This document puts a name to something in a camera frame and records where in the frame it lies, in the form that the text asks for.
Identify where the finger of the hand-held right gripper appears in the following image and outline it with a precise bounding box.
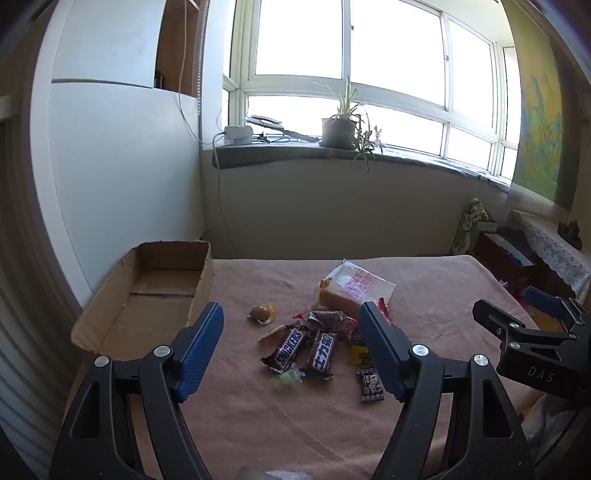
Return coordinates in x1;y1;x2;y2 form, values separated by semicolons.
524;286;591;335
472;299;579;356

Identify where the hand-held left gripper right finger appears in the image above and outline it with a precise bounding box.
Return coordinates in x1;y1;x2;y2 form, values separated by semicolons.
358;301;539;480

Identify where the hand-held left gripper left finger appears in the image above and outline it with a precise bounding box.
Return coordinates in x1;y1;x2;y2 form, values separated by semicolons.
48;302;225;480

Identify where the small yellow packet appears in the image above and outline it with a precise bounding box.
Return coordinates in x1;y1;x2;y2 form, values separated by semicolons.
347;344;372;367

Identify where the small black patterned packet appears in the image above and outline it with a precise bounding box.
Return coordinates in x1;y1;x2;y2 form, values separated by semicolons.
355;367;385;403

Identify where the dark cake red-edged packet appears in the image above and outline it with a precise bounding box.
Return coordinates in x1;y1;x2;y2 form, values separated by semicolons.
295;310;358;344
376;298;398;328

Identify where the brown chocolate bar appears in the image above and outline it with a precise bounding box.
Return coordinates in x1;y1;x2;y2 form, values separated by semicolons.
300;330;340;381
260;325;315;372

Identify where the small brown egg snack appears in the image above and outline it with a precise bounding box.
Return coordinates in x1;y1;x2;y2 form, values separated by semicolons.
249;301;278;324

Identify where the sliced bread packet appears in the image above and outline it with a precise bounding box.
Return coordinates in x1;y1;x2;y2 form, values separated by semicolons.
318;261;398;319

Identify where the cardboard box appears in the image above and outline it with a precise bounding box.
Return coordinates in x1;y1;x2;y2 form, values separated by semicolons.
71;240;215;363

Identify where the white lace cloth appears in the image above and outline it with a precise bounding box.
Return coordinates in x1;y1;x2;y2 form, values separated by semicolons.
508;210;591;296

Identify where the dark red cabinet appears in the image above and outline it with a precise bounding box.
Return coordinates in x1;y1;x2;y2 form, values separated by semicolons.
473;228;578;301

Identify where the dark figurine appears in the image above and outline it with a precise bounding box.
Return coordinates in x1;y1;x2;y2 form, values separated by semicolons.
556;219;583;252

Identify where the green printed bag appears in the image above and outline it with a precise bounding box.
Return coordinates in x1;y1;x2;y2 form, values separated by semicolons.
450;198;497;256

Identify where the white ribbed panel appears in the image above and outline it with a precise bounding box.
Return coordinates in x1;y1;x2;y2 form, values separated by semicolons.
0;258;88;480

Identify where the white wardrobe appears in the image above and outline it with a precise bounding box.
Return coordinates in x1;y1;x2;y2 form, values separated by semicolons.
30;0;206;308

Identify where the grey windowsill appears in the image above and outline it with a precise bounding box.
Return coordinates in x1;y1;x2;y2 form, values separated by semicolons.
213;141;513;185

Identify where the white power adapter box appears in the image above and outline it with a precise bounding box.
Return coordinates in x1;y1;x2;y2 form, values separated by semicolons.
224;124;254;146

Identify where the potted spider plant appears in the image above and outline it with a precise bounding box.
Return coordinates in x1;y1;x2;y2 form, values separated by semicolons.
311;76;386;174

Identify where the dark stick on windowsill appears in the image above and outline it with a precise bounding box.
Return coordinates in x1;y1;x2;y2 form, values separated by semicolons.
245;114;321;144

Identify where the brown wooden shelf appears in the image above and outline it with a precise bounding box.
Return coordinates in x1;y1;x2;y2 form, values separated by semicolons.
154;0;204;97

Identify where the landscape wall poster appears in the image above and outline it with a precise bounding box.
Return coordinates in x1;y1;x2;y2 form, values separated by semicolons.
501;0;578;204

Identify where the thin white cord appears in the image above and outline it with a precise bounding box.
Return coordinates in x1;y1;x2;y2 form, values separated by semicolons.
178;0;202;141

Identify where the beaded blind cord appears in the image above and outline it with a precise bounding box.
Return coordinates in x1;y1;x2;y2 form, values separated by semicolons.
196;0;205;116

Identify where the white window frame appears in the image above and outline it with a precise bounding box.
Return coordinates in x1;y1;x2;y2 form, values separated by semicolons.
222;0;520;181

